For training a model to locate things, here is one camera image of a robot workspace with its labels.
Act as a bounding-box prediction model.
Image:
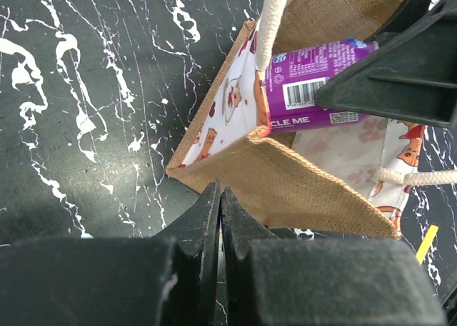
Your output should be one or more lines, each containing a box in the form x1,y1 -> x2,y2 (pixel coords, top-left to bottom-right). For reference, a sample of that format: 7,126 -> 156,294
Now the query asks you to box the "printed canvas tote bag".
166,0 -> 456,239

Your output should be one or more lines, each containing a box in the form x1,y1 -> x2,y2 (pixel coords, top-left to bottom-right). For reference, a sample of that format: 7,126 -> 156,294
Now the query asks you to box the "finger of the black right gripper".
316,0 -> 456,128

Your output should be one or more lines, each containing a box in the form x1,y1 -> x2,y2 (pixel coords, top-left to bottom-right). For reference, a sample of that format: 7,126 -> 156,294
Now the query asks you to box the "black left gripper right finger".
220,188 -> 446,325

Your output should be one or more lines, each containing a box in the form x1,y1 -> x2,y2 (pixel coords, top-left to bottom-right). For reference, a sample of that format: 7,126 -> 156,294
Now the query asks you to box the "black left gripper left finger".
1,183 -> 221,325

